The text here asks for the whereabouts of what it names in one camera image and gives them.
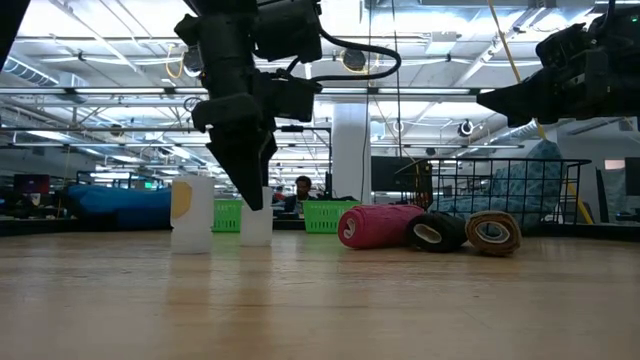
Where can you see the white bottle yellow label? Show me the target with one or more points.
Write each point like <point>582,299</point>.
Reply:
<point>197,230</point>

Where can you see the blue patterned cloth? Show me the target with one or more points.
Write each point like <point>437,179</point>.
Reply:
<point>525,190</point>

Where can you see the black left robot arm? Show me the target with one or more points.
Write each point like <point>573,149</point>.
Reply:
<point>287,30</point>

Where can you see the blue zip pouch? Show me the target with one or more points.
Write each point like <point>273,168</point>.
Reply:
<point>120,205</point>

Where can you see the tan bandage roll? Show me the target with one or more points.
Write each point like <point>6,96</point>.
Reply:
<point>495,245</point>

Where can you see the black monitor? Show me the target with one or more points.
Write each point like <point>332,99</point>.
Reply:
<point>395,172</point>

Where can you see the person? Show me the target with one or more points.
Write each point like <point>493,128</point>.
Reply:
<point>301,192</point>

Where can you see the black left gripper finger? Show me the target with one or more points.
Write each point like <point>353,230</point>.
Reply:
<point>240,165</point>
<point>269,150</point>

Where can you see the plain white bottle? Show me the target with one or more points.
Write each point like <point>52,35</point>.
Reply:
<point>256,225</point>

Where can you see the pink bandage roll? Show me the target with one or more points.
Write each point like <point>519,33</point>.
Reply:
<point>380,225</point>

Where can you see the white building column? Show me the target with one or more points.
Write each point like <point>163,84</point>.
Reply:
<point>350,150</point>

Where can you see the green plastic basket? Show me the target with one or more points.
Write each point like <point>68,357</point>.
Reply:
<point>227,215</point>
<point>325,216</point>

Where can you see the black bandage roll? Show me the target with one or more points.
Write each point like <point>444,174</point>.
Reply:
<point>442,230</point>

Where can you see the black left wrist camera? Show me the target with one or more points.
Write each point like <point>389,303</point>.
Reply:
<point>290,97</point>

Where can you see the red screen monitor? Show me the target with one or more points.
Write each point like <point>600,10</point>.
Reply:
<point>31,184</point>

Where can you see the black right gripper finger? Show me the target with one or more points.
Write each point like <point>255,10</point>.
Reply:
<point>525,102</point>

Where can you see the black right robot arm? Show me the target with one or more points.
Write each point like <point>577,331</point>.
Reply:
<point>625,20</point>

